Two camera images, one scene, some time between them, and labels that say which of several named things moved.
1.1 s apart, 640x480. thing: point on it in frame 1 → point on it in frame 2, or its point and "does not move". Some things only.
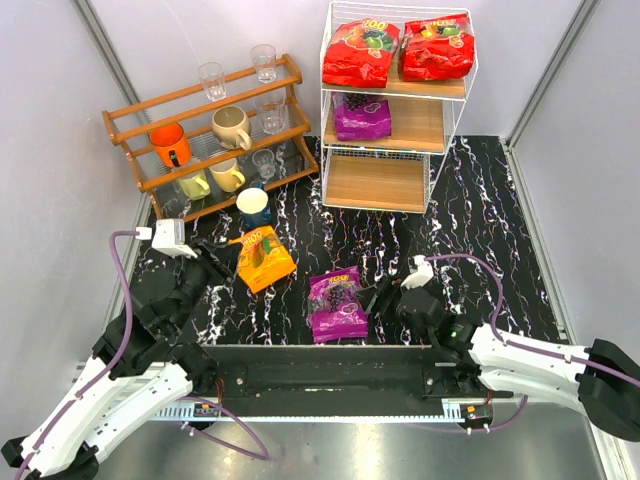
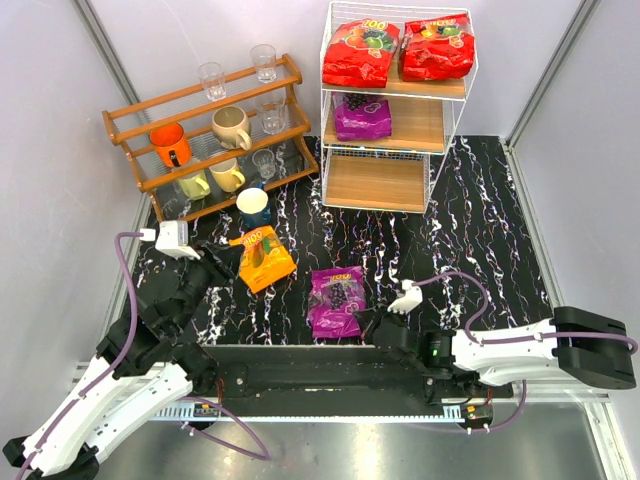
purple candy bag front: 336,306 does not move
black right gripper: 388,293 → 379,326
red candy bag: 438,48 does not move
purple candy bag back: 361,116 does not move
